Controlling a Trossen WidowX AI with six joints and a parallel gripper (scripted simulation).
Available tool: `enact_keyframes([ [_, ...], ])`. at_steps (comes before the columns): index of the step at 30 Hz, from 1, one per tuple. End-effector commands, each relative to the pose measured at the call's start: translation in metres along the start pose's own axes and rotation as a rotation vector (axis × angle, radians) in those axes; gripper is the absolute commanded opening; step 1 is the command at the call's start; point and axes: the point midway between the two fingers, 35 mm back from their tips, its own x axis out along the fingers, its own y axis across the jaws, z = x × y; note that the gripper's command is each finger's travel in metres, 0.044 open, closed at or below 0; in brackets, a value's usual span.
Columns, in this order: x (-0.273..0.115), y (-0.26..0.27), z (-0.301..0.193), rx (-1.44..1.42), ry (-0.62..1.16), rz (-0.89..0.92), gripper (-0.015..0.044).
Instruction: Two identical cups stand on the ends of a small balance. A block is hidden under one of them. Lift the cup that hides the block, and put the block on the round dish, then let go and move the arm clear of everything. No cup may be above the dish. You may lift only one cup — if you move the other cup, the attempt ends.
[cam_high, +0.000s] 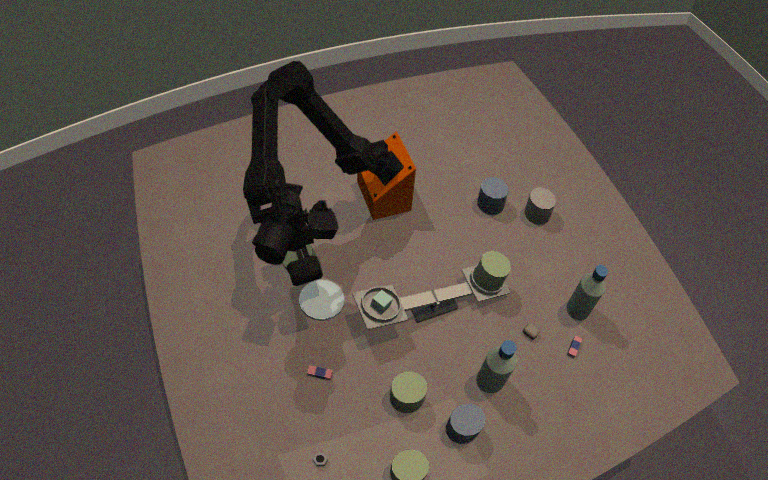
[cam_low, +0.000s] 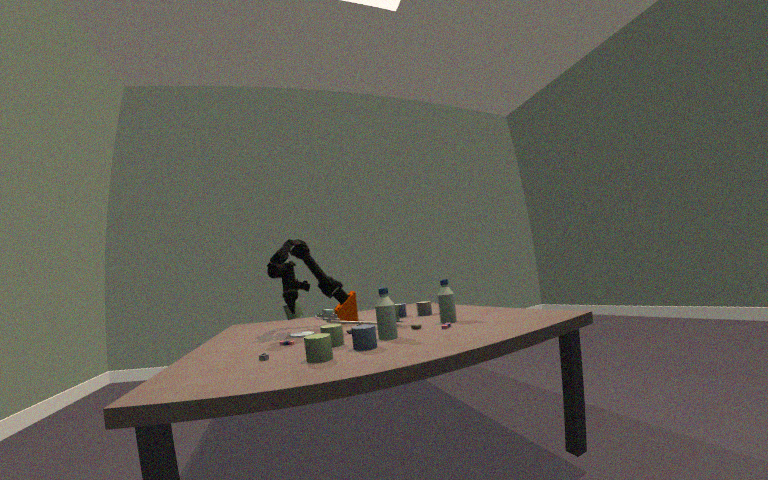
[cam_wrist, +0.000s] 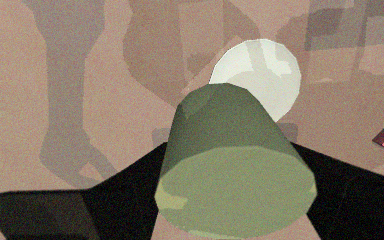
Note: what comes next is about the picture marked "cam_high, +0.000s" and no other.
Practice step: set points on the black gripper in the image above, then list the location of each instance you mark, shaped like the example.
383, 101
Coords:
304, 269

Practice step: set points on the grey cylinder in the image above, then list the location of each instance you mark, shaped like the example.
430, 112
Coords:
492, 195
540, 206
465, 423

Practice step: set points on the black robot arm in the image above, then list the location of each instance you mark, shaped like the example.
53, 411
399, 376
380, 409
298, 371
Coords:
264, 180

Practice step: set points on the pink eraser with blue sleeve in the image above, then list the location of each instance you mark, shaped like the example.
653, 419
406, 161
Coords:
319, 372
574, 347

